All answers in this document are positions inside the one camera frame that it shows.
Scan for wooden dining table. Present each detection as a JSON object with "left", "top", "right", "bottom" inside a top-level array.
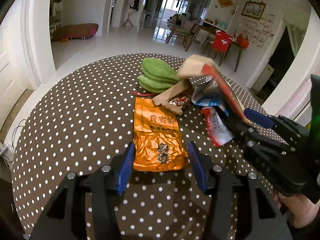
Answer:
[{"left": 184, "top": 21, "right": 249, "bottom": 72}]

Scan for white blue plastic wrapper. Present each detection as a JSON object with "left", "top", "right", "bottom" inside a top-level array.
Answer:
[{"left": 191, "top": 79, "right": 229, "bottom": 116}]

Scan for brown paper fast-food bag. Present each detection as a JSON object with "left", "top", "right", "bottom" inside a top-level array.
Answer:
[{"left": 152, "top": 54, "right": 251, "bottom": 126}]

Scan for right hand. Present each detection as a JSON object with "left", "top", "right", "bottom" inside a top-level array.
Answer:
[{"left": 272, "top": 191, "right": 319, "bottom": 228}]

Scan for red bag on table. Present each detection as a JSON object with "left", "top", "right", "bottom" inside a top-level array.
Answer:
[{"left": 236, "top": 34, "right": 249, "bottom": 49}]

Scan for green leaf-shaped mats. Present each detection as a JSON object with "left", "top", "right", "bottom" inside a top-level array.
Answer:
[{"left": 138, "top": 57, "right": 180, "bottom": 94}]

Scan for white floor cables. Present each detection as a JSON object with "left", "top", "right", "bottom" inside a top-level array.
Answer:
[{"left": 0, "top": 118, "right": 27, "bottom": 165}]

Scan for brown polka dot tablecloth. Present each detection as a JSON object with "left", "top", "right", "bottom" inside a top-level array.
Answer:
[{"left": 11, "top": 52, "right": 288, "bottom": 240}]

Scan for orange foil tea packet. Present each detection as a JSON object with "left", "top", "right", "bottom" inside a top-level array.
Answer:
[{"left": 133, "top": 98, "right": 189, "bottom": 172}]

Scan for red white snack wrapper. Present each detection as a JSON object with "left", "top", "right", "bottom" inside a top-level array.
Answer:
[{"left": 201, "top": 107, "right": 233, "bottom": 147}]

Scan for gold framed wall painting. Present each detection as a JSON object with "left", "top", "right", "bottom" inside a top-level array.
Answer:
[{"left": 241, "top": 1, "right": 266, "bottom": 20}]

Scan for colourful wrapper bundle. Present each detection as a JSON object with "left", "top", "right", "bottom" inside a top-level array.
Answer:
[{"left": 169, "top": 95, "right": 191, "bottom": 109}]

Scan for wooden dining chair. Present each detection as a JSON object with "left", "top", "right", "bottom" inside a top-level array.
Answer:
[{"left": 165, "top": 14, "right": 198, "bottom": 48}]

